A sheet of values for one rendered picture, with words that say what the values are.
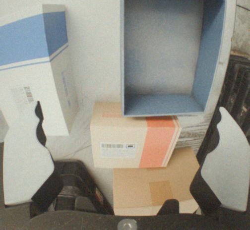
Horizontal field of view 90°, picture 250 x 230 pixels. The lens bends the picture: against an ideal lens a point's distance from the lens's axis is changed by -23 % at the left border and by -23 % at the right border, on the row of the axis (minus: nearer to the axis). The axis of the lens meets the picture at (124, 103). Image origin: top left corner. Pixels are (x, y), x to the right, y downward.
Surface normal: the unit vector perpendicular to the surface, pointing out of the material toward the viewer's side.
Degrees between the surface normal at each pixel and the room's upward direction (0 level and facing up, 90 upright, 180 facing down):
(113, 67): 0
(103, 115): 90
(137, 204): 90
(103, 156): 0
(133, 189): 90
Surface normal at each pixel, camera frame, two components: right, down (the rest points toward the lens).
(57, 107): 0.04, 0.55
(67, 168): -0.16, -0.82
